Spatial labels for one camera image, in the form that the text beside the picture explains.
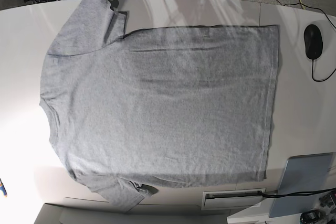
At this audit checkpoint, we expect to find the black cable on desk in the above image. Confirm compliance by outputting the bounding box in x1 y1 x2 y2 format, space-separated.
258 188 336 199

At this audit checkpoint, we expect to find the black items bottom right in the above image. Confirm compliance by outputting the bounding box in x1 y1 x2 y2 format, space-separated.
300 191 335 224

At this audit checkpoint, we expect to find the grey laptop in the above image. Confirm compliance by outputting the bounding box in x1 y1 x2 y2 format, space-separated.
269 153 333 218

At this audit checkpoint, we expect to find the blue orange object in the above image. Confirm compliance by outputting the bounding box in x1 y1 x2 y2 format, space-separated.
0 180 7 197

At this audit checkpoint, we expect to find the grey T-shirt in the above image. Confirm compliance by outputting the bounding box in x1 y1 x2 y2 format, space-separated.
40 0 279 212

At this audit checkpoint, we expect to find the black computer mouse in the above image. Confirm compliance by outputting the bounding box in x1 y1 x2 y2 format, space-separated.
303 24 323 60

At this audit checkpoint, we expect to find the black mouse cable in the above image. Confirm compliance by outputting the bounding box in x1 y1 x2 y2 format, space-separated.
311 14 336 82

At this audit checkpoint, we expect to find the white cable grommet tray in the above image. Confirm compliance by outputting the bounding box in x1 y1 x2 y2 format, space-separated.
201 188 266 211

